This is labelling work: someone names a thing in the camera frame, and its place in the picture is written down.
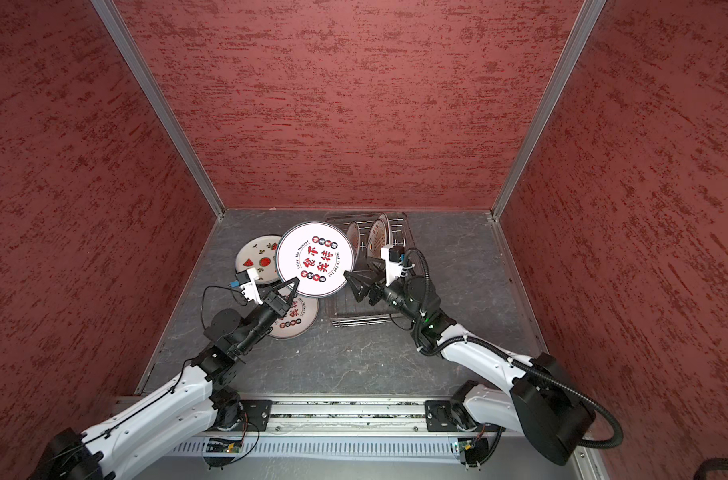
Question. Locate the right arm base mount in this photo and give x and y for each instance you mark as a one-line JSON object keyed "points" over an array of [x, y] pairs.
{"points": [[464, 417]]}

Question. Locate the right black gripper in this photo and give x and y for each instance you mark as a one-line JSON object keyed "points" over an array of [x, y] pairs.
{"points": [[368, 285]]}

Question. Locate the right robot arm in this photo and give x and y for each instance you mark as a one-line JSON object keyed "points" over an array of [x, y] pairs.
{"points": [[541, 404]]}

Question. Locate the left corner aluminium profile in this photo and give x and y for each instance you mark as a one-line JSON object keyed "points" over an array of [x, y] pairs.
{"points": [[118, 30]]}

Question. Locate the white slotted cable duct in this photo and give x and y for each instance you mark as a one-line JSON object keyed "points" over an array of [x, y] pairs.
{"points": [[399, 449]]}

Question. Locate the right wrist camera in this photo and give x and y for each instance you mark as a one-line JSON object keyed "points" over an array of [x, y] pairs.
{"points": [[393, 256]]}

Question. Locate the aluminium front rail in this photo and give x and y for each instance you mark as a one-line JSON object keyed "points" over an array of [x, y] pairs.
{"points": [[304, 415]]}

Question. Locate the small sunburst plate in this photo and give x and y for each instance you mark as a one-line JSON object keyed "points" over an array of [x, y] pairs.
{"points": [[353, 235]]}

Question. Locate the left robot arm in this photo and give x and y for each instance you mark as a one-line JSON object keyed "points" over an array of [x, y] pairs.
{"points": [[198, 399]]}

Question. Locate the sunburst green rim plate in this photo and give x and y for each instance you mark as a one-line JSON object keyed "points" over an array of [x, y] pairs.
{"points": [[378, 237]]}

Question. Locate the corner aluminium profile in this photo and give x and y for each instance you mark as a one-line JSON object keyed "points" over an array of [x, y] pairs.
{"points": [[118, 30], [580, 32]]}

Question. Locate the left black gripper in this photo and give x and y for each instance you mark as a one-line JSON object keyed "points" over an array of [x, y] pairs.
{"points": [[278, 304]]}

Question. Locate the right corner aluminium profile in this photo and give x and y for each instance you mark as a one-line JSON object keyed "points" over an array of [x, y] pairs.
{"points": [[580, 32]]}

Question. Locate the watermelon pattern plate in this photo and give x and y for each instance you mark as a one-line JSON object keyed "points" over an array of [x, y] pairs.
{"points": [[257, 259]]}

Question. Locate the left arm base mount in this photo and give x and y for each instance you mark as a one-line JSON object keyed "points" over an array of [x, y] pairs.
{"points": [[250, 415]]}

